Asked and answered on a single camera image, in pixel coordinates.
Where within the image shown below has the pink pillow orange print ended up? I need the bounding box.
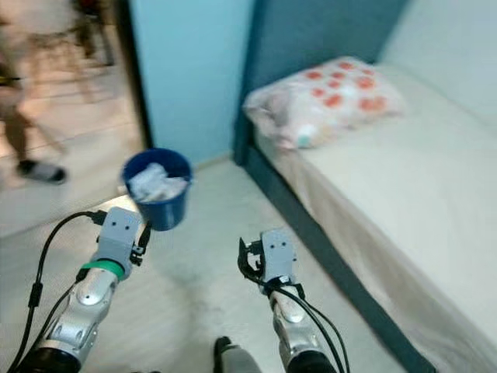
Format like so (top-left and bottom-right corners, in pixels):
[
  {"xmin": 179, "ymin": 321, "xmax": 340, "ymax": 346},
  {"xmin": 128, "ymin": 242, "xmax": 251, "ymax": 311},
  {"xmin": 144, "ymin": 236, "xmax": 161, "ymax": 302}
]
[{"xmin": 243, "ymin": 56, "xmax": 408, "ymax": 150}]

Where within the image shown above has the blue plastic bucket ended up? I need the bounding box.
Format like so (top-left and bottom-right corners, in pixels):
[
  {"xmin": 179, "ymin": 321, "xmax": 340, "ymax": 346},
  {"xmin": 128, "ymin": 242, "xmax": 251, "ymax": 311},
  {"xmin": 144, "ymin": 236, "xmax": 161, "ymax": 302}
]
[{"xmin": 122, "ymin": 148, "xmax": 193, "ymax": 232}]

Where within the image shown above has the white crumpled trash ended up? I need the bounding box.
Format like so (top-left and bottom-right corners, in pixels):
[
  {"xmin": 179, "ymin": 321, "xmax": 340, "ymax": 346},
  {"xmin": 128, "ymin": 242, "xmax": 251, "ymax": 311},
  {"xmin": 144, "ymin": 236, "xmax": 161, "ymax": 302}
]
[{"xmin": 128, "ymin": 162, "xmax": 187, "ymax": 204}]

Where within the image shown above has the cream bed mattress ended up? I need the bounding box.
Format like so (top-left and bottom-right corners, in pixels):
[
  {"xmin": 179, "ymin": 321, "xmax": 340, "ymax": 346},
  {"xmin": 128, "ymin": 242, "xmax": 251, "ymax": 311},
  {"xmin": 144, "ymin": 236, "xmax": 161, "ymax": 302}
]
[{"xmin": 252, "ymin": 0, "xmax": 497, "ymax": 373}]

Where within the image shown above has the person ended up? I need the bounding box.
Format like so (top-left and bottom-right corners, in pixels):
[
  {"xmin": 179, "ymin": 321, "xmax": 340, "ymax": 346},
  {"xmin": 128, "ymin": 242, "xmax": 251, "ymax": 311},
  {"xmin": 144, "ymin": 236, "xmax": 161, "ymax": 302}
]
[{"xmin": 0, "ymin": 0, "xmax": 71, "ymax": 186}]

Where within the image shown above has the teal padded headboard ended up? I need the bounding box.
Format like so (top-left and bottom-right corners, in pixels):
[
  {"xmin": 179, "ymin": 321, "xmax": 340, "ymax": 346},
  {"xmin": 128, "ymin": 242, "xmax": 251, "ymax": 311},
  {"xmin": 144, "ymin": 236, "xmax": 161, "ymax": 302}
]
[{"xmin": 233, "ymin": 0, "xmax": 408, "ymax": 164}]

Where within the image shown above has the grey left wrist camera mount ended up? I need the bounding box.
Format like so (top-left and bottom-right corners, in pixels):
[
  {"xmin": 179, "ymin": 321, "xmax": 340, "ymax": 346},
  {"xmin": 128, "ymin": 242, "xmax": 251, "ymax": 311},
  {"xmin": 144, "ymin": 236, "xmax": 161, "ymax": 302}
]
[{"xmin": 97, "ymin": 206, "xmax": 144, "ymax": 269}]

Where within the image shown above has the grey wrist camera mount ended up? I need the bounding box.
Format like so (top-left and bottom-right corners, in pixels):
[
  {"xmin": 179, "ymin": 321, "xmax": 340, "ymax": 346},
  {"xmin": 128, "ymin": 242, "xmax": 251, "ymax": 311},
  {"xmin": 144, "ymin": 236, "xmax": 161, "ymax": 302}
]
[
  {"xmin": 97, "ymin": 206, "xmax": 144, "ymax": 269},
  {"xmin": 260, "ymin": 228, "xmax": 296, "ymax": 282}
]

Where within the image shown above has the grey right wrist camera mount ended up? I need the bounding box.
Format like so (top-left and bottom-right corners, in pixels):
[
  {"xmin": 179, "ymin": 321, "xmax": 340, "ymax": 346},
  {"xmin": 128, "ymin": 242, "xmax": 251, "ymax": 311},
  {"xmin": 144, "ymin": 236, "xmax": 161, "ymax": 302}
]
[{"xmin": 260, "ymin": 228, "xmax": 296, "ymax": 282}]

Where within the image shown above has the dark blue bed frame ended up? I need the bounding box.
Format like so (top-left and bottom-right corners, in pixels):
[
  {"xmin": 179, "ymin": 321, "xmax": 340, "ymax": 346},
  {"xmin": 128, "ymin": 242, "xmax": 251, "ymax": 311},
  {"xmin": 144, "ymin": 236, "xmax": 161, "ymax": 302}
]
[{"xmin": 241, "ymin": 144, "xmax": 436, "ymax": 373}]

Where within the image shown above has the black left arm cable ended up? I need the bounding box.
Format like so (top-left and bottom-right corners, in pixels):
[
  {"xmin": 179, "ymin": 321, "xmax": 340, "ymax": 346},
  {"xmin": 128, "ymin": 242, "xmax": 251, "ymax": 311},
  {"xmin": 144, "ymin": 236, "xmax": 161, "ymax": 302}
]
[{"xmin": 8, "ymin": 210, "xmax": 106, "ymax": 373}]

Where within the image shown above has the black door frame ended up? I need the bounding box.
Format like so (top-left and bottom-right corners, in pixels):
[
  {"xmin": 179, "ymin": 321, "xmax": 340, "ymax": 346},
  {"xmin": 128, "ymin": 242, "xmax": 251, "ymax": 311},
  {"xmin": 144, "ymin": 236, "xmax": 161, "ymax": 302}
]
[{"xmin": 113, "ymin": 0, "xmax": 148, "ymax": 148}]

